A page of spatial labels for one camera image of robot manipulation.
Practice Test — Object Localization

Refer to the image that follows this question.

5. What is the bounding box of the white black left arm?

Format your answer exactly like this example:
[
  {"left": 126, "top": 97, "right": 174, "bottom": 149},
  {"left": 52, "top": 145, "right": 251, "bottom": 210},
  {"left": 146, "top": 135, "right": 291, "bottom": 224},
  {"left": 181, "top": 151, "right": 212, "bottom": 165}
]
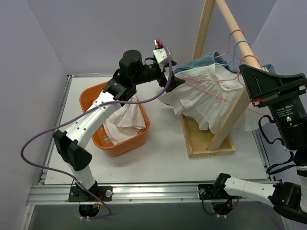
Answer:
[{"left": 53, "top": 47, "right": 184, "bottom": 201}]

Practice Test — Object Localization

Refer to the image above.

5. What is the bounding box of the pink wire hanger front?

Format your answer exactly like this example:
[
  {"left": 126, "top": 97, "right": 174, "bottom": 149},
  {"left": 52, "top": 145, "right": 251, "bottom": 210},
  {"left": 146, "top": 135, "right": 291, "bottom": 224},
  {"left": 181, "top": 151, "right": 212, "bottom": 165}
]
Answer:
[{"left": 183, "top": 54, "right": 272, "bottom": 115}]

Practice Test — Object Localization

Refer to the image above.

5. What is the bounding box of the orange plastic basket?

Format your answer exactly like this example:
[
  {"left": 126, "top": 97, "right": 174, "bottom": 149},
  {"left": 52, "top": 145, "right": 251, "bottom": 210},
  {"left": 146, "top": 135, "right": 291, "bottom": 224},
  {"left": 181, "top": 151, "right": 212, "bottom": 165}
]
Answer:
[{"left": 79, "top": 82, "right": 150, "bottom": 157}]

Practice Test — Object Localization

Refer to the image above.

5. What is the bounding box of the white pleated skirt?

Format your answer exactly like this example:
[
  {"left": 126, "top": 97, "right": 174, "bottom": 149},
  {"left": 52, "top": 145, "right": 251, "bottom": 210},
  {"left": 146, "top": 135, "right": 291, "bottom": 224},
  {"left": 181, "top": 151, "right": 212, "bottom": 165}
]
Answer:
[{"left": 95, "top": 104, "right": 146, "bottom": 145}]

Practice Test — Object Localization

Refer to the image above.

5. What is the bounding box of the pink wire hanger rear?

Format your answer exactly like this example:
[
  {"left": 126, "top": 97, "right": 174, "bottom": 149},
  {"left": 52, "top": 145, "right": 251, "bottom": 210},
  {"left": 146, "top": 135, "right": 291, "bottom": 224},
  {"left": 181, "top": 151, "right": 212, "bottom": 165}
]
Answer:
[{"left": 214, "top": 29, "right": 244, "bottom": 59}]

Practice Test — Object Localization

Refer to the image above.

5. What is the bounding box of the blue wire hanger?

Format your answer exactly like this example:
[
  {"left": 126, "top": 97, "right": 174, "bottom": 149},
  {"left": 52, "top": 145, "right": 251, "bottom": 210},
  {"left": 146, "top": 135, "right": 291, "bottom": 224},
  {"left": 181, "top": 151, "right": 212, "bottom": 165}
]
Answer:
[{"left": 229, "top": 40, "right": 250, "bottom": 69}]

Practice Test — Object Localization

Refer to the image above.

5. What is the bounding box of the pink wire hanger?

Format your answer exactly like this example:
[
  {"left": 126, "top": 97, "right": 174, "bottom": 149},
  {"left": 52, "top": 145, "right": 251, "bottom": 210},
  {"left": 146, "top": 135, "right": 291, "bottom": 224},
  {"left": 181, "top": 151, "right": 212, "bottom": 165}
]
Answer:
[
  {"left": 183, "top": 54, "right": 272, "bottom": 115},
  {"left": 214, "top": 29, "right": 244, "bottom": 59}
]

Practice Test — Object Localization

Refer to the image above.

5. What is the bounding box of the white ruffled skirt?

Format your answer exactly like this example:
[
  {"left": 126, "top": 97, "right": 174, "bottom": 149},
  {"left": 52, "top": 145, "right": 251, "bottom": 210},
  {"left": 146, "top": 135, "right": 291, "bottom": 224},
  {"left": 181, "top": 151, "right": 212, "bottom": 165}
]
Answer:
[{"left": 158, "top": 64, "right": 262, "bottom": 135}]

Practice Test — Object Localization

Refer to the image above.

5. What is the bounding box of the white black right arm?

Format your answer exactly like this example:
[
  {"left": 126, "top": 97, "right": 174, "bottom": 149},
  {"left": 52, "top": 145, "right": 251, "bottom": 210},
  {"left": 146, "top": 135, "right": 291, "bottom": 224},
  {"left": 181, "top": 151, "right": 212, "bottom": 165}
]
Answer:
[{"left": 213, "top": 64, "right": 307, "bottom": 224}]

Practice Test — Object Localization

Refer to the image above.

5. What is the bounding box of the wooden clothes rack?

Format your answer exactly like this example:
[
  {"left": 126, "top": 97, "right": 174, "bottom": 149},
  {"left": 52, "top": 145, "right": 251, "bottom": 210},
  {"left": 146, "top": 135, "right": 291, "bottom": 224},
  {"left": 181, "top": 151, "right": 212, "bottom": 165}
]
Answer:
[{"left": 180, "top": 0, "right": 265, "bottom": 158}]

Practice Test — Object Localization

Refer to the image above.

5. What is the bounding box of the aluminium mounting rail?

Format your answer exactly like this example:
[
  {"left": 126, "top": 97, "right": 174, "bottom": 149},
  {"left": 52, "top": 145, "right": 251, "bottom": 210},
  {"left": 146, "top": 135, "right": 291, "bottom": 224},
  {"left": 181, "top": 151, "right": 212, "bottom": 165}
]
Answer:
[{"left": 26, "top": 182, "right": 281, "bottom": 209}]

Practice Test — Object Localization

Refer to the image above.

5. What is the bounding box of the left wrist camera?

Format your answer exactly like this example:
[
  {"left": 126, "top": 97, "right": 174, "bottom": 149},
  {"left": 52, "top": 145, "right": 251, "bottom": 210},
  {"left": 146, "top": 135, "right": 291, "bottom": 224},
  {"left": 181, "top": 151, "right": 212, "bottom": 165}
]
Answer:
[{"left": 153, "top": 39, "right": 173, "bottom": 67}]

